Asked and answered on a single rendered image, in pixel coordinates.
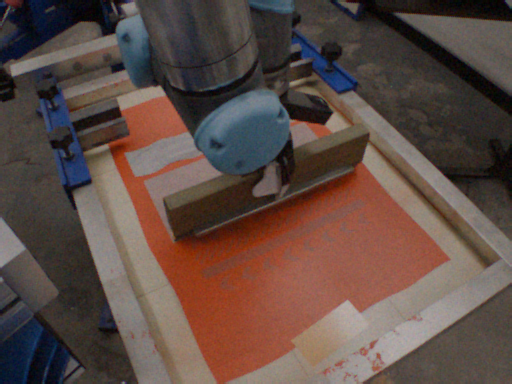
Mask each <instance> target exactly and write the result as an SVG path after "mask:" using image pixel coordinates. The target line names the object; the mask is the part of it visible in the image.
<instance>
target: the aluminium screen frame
mask: <svg viewBox="0 0 512 384"><path fill-rule="evenodd" d="M304 79H305V80H307V81H308V82H309V84H310V85H311V86H312V87H313V88H314V89H315V90H317V91H318V92H319V93H320V94H321V96H322V97H324V98H325V99H326V100H328V101H329V102H330V103H331V104H332V105H333V107H334V108H335V109H336V110H337V111H338V112H340V113H341V114H342V115H343V116H344V118H345V119H346V120H347V121H348V122H349V123H351V124H352V125H354V124H360V123H362V124H363V125H364V126H366V127H367V128H368V129H369V131H370V138H369V142H370V143H371V144H372V146H373V147H375V148H376V149H377V150H378V151H379V152H380V153H381V155H382V156H383V157H384V158H385V159H387V160H388V161H389V162H390V163H391V164H392V165H393V166H394V167H395V168H396V170H398V171H399V172H400V173H401V174H402V176H403V177H404V178H405V179H406V180H408V181H409V183H410V184H411V185H412V186H413V187H414V188H415V190H417V191H419V192H420V194H421V195H422V196H423V197H424V198H425V199H426V200H427V201H428V202H429V203H430V204H431V206H432V207H434V208H435V209H436V211H437V212H438V213H439V214H440V215H441V216H442V217H443V218H444V219H445V221H446V222H447V223H449V224H450V225H451V226H452V227H453V229H454V230H456V231H457V233H458V234H459V235H460V236H461V237H462V238H463V239H464V240H465V242H467V243H468V244H469V246H470V247H471V248H472V249H473V250H474V251H476V253H477V254H479V256H480V257H481V258H482V259H483V260H484V261H485V262H486V264H488V265H489V267H488V268H487V269H486V270H484V271H483V272H480V273H479V274H477V275H476V276H475V277H473V278H472V279H471V280H469V281H467V282H466V283H463V284H462V285H461V286H459V287H458V288H457V289H455V290H454V291H453V292H451V293H449V294H447V295H445V296H444V297H442V298H441V299H440V300H438V301H437V302H435V303H434V304H432V305H431V306H428V307H426V308H425V309H424V310H422V311H421V312H419V313H418V314H416V315H415V316H413V317H411V318H409V319H407V321H405V322H403V323H401V324H400V325H399V326H397V327H396V328H394V329H392V330H390V331H388V332H387V333H386V334H384V335H382V336H381V337H379V338H378V339H375V340H373V341H372V342H371V343H369V344H367V345H366V346H364V347H363V348H361V349H358V350H357V351H355V352H354V353H353V354H351V355H349V356H347V357H345V358H343V359H342V360H340V361H338V362H337V363H336V364H334V365H331V366H329V367H328V368H327V369H325V370H323V371H322V372H319V373H318V374H316V375H314V376H312V377H311V378H308V379H307V380H305V381H303V383H301V384H368V383H370V382H371V381H372V380H375V379H377V378H378V377H379V376H380V375H382V374H383V373H385V372H387V371H389V370H390V369H392V368H393V367H394V366H396V365H397V364H400V363H401V362H403V361H404V360H406V358H408V357H410V356H411V355H413V354H415V353H417V352H418V351H419V350H420V349H422V348H424V347H425V346H427V345H429V344H430V343H431V342H433V341H434V340H436V338H438V337H440V336H442V335H443V334H445V333H447V331H449V330H450V329H452V327H454V326H457V325H458V324H459V323H461V322H462V321H463V320H465V319H466V318H467V317H469V316H471V315H472V314H474V313H475V312H476V311H478V310H479V309H481V307H483V306H485V305H487V304H488V303H489V302H491V301H492V300H493V299H494V298H496V297H497V296H499V295H501V294H502V293H503V292H505V291H506V290H507V289H509V287H511V286H512V242H511V241H509V239H508V238H507V237H506V235H503V233H502V232H501V231H500V230H499V229H497V227H496V226H495V225H494V224H493V223H492V222H490V220H489V219H488V218H486V216H485V215H483V213H482V212H480V211H479V209H478V208H477V207H475V205H473V204H472V202H471V201H470V200H468V198H466V197H465V196H464V194H463V193H461V192H460V191H459V190H458V189H457V188H456V187H455V186H454V185H453V184H452V183H451V182H450V181H449V180H448V179H446V177H445V176H444V175H443V174H442V173H441V172H440V171H438V170H437V169H436V167H435V166H434V165H433V164H430V162H429V161H428V160H427V159H426V158H425V157H424V156H423V155H422V154H420V153H419V151H418V150H417V149H415V148H414V147H413V146H412V144H411V143H409V142H407V141H406V139H405V138H404V137H403V136H402V135H401V134H400V133H399V132H397V131H396V130H395V129H394V128H393V127H392V126H391V125H390V124H389V123H388V122H387V121H385V120H384V119H383V118H382V117H381V116H380V115H379V114H378V113H377V112H376V111H375V110H374V109H372V108H371V107H370V106H369V105H368V104H367V103H366V102H365V101H364V100H363V99H362V98H360V97H359V96H357V94H356V93H355V92H354V91H353V90H349V91H347V92H345V93H342V94H338V93H336V92H334V91H333V90H332V89H331V88H330V87H329V85H328V84H327V83H325V82H324V81H323V80H322V79H320V78H319V77H318V75H317V74H315V73H314V72H313V71H312V76H309V77H307V78H304ZM137 90H140V89H138V88H137V87H136V86H135V85H133V84H132V81H131V79H130V78H129V76H128V73H127V70H124V71H121V72H118V73H115V74H111V75H108V76H105V77H102V78H99V79H96V80H93V81H90V82H87V83H84V84H80V85H78V86H74V87H72V88H69V89H65V90H63V96H64V98H65V101H66V105H67V108H68V110H69V113H70V112H73V111H76V110H79V109H81V108H85V107H87V106H90V105H93V104H96V103H99V102H102V101H104V100H108V99H112V98H116V97H119V96H123V95H125V94H128V93H131V92H134V91H137ZM72 194H73V197H74V199H75V202H76V205H77V208H78V213H79V216H80V219H81V222H82V225H83V227H84V232H85V235H86V238H87V241H88V244H89V246H90V249H91V252H92V254H93V259H94V262H95V265H96V268H97V271H98V274H99V277H100V279H101V282H102V285H103V287H104V290H105V293H106V296H107V300H108V303H109V306H110V309H111V311H112V314H113V316H114V320H115V323H116V325H117V328H118V330H119V333H120V336H121V338H122V341H123V343H124V346H125V349H126V351H127V354H128V356H129V359H130V361H131V364H132V367H133V370H134V373H135V377H136V380H137V382H138V384H173V382H172V379H171V378H170V375H169V374H168V371H167V368H166V367H165V364H164V362H163V358H162V356H161V353H160V351H159V349H158V346H157V344H156V342H155V339H154V338H153V335H152V332H151V331H150V328H149V325H148V324H147V321H146V319H145V317H144V314H143V310H142V307H141V305H140V303H139V301H138V298H137V295H136V294H135V291H134V288H133V286H132V284H131V281H130V279H129V277H128V275H127V269H126V268H125V265H124V262H123V260H122V258H121V256H120V253H119V250H118V249H117V246H116V242H115V239H114V237H113V234H112V231H111V230H110V227H109V224H108V222H107V218H106V215H105V212H104V210H103V208H102V205H101V203H100V199H99V196H98V193H97V191H96V189H95V186H94V181H92V182H89V183H88V184H85V185H82V186H80V187H77V188H75V189H73V190H72Z"/></svg>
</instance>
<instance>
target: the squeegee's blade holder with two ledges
mask: <svg viewBox="0 0 512 384"><path fill-rule="evenodd" d="M353 171H354V167H352V166H351V165H350V164H349V165H347V166H343V167H340V168H339V169H336V170H334V171H331V172H330V173H328V174H325V175H323V176H320V177H316V178H314V179H312V180H309V181H308V182H305V183H303V184H300V185H298V186H296V187H294V188H292V189H289V190H286V191H285V192H284V194H283V195H282V197H281V198H279V199H277V200H275V198H274V195H273V196H271V197H269V198H267V199H264V200H262V201H259V202H257V203H255V204H253V205H248V206H246V207H243V208H241V209H240V210H237V211H235V212H232V213H230V214H227V215H226V216H223V217H221V218H216V219H214V220H212V221H210V222H207V223H205V224H203V225H201V226H199V227H196V228H194V229H193V232H194V234H195V236H196V238H199V237H201V236H203V235H205V234H208V233H210V232H212V231H214V230H218V229H221V228H223V227H226V226H227V225H229V224H232V223H234V222H237V221H239V220H240V219H243V218H248V217H250V216H252V215H254V214H256V213H258V212H261V211H263V210H266V209H268V208H269V207H272V206H274V205H277V204H281V203H283V202H285V201H287V200H290V199H292V198H295V197H296V196H298V195H301V194H303V193H306V192H308V191H309V190H314V189H317V188H319V187H320V186H323V185H325V184H327V183H330V182H331V181H334V180H336V179H338V178H342V177H345V176H347V175H349V174H351V173H353Z"/></svg>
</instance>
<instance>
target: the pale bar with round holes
mask: <svg viewBox="0 0 512 384"><path fill-rule="evenodd" d="M117 42H118V41H117V38H116V34H113V35H109V36H106V37H103V38H99V39H96V40H93V41H89V42H86V43H83V44H80V45H76V46H73V47H70V48H66V49H63V50H60V51H56V52H52V53H49V54H46V55H42V56H39V57H36V58H33V59H30V60H26V61H23V62H20V63H17V64H14V65H11V66H10V70H11V73H12V78H13V80H14V83H15V84H16V86H17V89H18V91H19V94H20V95H22V94H25V93H28V92H30V91H34V90H36V88H35V85H36V84H37V82H40V81H42V80H43V79H49V78H53V77H55V79H56V80H57V83H58V82H61V81H64V80H67V79H70V78H73V77H76V76H80V75H82V74H86V73H89V72H92V71H95V70H99V69H101V68H105V67H108V66H111V65H114V64H117V63H121V62H124V61H123V60H122V57H121V55H120V49H119V47H118V44H117Z"/></svg>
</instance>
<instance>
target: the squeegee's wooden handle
mask: <svg viewBox="0 0 512 384"><path fill-rule="evenodd" d="M369 138H370V131H369V129H368V128H367V127H366V126H364V125H363V124H362V123H360V124H354V125H353V126H350V127H347V128H345V129H343V130H340V131H336V132H334V133H331V134H328V135H327V136H324V137H321V138H319V139H317V140H312V141H309V142H306V143H305V144H302V145H300V146H297V147H294V148H293V149H294V157H295V174H294V177H293V179H292V182H291V183H290V184H289V187H288V189H287V190H289V189H292V188H294V187H296V186H298V185H300V184H303V183H305V182H308V181H309V180H312V179H314V178H316V177H320V176H323V175H325V174H328V173H330V172H331V171H334V170H336V169H339V168H340V167H343V166H347V165H349V164H350V165H351V166H355V165H357V164H358V163H361V162H362V161H363V158H364V156H365V149H366V146H367V144H368V141H369ZM263 177H264V170H262V171H260V172H257V173H255V174H252V175H249V176H244V177H241V175H227V174H224V175H221V176H216V177H213V178H211V179H209V180H206V181H203V182H201V183H199V184H196V185H194V186H191V187H189V188H187V189H184V190H179V191H177V192H175V193H172V194H169V195H168V196H165V197H163V203H164V207H165V211H166V214H167V218H168V223H169V226H170V229H171V231H172V233H173V235H174V237H175V238H176V239H178V238H181V237H182V236H185V235H187V234H189V233H191V232H193V229H194V228H196V227H199V226H201V225H203V224H205V223H207V222H210V221H212V220H214V219H216V218H221V217H223V216H226V215H227V214H230V213H232V212H235V211H237V210H240V209H241V208H243V207H246V206H248V205H253V204H255V203H257V202H259V201H262V200H264V199H267V198H269V197H271V196H273V195H274V193H272V194H268V195H264V196H259V197H255V196H254V195H253V189H254V186H256V185H257V184H258V183H259V182H260V181H261V180H262V179H263Z"/></svg>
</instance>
